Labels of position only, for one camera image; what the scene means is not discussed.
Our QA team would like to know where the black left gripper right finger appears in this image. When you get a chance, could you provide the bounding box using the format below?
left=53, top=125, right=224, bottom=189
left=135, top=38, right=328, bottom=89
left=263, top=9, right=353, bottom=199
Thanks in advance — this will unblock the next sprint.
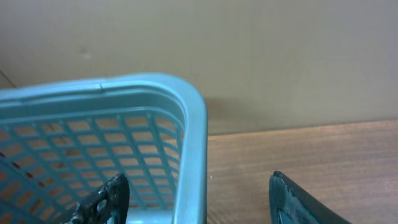
left=269, top=170, right=349, bottom=224

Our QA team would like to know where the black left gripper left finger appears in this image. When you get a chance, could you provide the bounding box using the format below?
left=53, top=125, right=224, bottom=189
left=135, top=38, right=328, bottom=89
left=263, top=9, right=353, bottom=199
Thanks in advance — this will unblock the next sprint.
left=63, top=173, right=130, bottom=224

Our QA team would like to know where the grey plastic mesh basket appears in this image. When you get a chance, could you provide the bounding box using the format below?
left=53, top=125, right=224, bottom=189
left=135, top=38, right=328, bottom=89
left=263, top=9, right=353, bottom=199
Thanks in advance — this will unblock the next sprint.
left=1, top=73, right=208, bottom=223

